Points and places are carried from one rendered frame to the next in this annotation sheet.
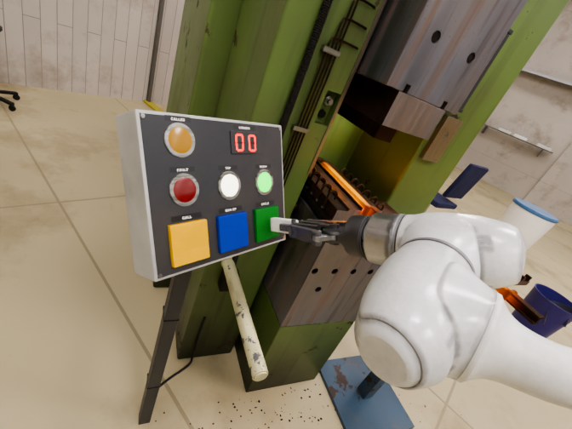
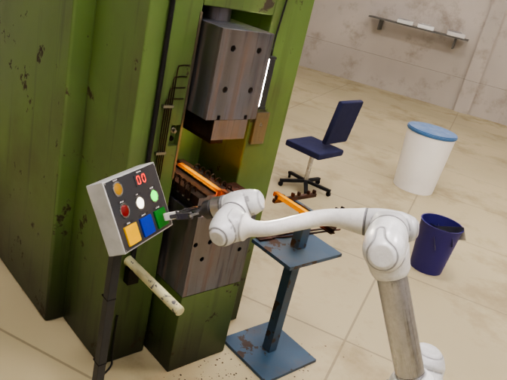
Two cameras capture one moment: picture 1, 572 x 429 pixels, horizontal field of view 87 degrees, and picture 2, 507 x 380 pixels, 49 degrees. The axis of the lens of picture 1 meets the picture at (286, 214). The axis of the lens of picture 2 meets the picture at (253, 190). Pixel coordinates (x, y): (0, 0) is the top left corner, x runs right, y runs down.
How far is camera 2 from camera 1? 164 cm
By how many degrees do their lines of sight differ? 14
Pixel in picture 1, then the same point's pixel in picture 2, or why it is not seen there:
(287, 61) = (143, 119)
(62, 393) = not seen: outside the picture
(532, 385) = (254, 232)
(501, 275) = (254, 207)
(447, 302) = (229, 218)
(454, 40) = (236, 87)
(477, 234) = (244, 196)
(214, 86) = (78, 127)
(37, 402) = not seen: outside the picture
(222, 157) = (133, 190)
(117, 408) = not seen: outside the picture
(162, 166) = (115, 203)
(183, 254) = (132, 240)
